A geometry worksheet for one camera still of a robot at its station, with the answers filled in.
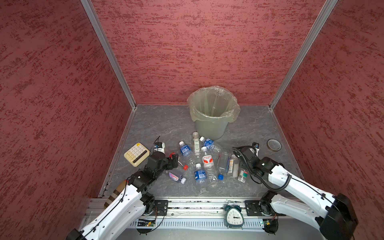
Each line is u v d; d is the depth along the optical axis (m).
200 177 0.79
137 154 0.91
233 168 0.87
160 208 0.75
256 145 0.73
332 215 0.39
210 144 0.92
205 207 0.76
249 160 0.62
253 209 0.74
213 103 1.00
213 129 1.00
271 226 0.71
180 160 0.90
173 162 0.73
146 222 0.72
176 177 0.79
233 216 0.68
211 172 0.85
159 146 0.70
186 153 0.90
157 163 0.61
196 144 0.92
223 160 0.87
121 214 0.48
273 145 0.98
